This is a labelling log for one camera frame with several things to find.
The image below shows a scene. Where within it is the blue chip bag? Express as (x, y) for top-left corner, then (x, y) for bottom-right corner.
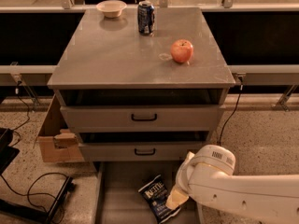
(138, 175), (180, 224)

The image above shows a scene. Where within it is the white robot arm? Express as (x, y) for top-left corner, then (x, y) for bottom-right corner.
(166, 145), (299, 224)

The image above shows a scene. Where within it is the bottom open grey drawer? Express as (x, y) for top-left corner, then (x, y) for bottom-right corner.
(92, 160), (206, 224)

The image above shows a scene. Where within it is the middle grey drawer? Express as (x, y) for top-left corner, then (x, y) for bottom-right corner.
(78, 141), (206, 161)

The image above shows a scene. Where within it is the top grey drawer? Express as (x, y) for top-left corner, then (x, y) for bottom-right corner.
(61, 105), (224, 133)

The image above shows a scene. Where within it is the grey drawer cabinet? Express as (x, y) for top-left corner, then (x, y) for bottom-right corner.
(47, 7), (236, 173)

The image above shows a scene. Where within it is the cardboard box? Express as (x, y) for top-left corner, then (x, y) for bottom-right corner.
(37, 97), (84, 162)

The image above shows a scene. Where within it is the red apple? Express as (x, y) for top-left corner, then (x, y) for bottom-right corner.
(170, 39), (193, 63)

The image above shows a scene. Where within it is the black stand base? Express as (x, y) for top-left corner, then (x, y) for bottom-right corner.
(0, 173), (75, 224)

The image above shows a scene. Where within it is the blue soda can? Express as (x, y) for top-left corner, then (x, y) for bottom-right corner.
(137, 1), (155, 35)

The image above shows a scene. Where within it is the metal railing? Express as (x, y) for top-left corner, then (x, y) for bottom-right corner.
(0, 0), (299, 110)

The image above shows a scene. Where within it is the white bowl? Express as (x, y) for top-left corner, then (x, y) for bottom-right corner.
(96, 0), (127, 19)

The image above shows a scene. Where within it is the black power cable right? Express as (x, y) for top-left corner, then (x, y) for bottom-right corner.
(218, 83), (244, 147)

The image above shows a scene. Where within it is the black cable left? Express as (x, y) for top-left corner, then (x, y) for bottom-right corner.
(0, 81), (69, 224)

